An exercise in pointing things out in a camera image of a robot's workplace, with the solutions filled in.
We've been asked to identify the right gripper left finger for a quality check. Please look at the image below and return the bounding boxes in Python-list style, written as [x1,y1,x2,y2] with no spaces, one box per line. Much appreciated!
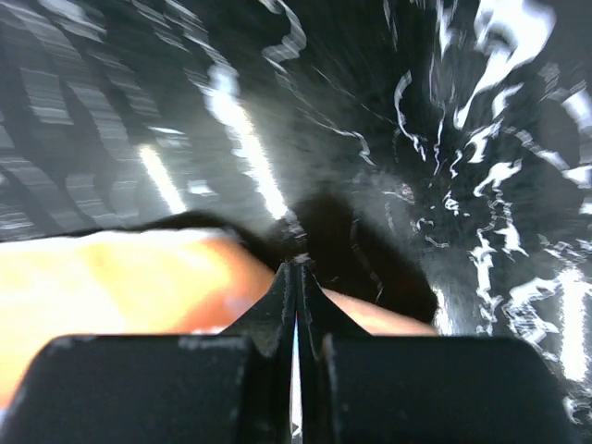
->
[1,265,296,443]

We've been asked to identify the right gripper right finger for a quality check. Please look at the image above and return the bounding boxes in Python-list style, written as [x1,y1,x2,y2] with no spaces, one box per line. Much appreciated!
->
[295,266,583,443]

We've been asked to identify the orange blue dotted towel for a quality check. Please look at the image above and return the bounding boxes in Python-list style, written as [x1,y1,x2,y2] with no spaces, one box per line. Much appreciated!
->
[0,228,438,403]

